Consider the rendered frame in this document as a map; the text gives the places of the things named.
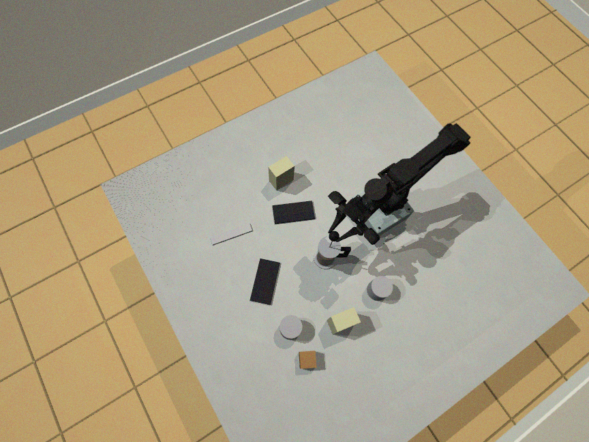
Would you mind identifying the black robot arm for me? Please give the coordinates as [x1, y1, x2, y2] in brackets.
[343, 123, 471, 223]

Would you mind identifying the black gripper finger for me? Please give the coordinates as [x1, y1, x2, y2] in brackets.
[336, 227, 363, 242]
[328, 208, 347, 233]

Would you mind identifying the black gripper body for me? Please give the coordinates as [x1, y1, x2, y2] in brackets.
[328, 191, 380, 245]

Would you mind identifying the glass french press with black handle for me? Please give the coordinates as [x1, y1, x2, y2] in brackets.
[314, 231, 351, 269]

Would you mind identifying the brown cube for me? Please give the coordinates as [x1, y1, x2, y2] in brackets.
[299, 351, 317, 369]

